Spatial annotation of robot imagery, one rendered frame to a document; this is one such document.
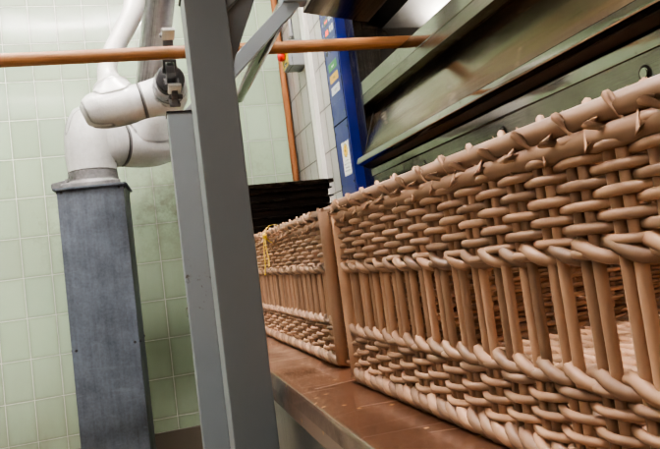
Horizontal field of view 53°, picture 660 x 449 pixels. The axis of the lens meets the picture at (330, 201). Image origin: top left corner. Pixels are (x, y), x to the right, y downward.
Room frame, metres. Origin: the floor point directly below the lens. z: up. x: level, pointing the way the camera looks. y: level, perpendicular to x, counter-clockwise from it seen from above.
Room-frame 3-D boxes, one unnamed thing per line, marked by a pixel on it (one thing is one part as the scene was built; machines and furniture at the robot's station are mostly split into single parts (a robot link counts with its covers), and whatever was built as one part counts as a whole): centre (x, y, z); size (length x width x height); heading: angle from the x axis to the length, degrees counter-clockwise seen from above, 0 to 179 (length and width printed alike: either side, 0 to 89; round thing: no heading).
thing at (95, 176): (2.14, 0.78, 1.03); 0.22 x 0.18 x 0.06; 102
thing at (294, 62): (2.48, 0.07, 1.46); 0.10 x 0.07 x 0.10; 16
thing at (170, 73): (1.69, 0.37, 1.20); 0.09 x 0.07 x 0.08; 15
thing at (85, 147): (2.15, 0.75, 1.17); 0.18 x 0.16 x 0.22; 135
